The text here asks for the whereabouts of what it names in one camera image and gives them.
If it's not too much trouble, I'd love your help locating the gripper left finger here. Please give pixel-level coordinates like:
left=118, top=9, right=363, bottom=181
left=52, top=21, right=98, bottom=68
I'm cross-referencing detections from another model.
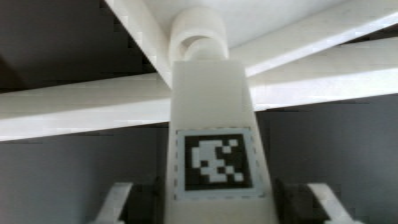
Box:
left=88, top=181, right=162, bottom=224

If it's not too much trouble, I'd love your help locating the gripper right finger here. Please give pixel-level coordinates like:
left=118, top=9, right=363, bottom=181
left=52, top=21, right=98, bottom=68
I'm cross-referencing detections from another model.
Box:
left=274, top=179, right=363, bottom=224

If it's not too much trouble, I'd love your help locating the white desk leg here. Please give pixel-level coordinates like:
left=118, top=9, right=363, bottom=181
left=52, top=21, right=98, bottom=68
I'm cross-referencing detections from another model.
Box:
left=161, top=36, right=281, bottom=224

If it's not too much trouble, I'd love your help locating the white desk top tray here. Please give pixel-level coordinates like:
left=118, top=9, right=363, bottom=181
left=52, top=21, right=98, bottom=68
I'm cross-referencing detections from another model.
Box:
left=104, top=0, right=398, bottom=80

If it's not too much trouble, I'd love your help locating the white front border bar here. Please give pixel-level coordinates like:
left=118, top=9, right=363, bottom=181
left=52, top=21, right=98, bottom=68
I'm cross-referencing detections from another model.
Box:
left=0, top=37, right=398, bottom=142

